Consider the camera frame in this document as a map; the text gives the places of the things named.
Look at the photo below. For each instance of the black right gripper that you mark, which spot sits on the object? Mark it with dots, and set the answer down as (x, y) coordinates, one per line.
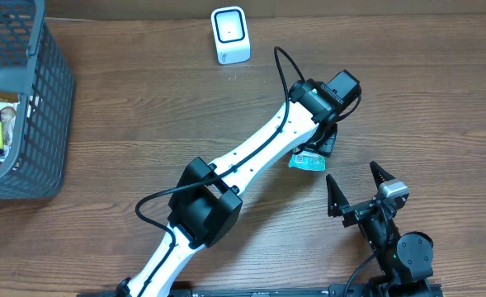
(360, 208)

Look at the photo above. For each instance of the teal plastic packet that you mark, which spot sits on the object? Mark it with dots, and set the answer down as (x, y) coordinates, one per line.
(308, 161)

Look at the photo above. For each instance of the beige snack pouch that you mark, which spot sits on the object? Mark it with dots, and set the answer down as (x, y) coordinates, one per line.
(9, 102)

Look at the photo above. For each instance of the grey plastic mesh basket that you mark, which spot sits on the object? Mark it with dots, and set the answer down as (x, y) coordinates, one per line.
(33, 66)

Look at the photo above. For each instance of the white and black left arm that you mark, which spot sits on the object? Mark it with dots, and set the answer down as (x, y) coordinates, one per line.
(208, 198)

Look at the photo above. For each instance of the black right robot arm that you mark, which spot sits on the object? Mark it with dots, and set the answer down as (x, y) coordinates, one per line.
(399, 265)

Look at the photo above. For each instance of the white barcode scanner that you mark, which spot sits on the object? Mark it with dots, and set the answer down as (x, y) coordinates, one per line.
(230, 32)

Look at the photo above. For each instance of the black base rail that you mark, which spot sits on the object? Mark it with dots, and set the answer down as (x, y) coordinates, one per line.
(259, 293)

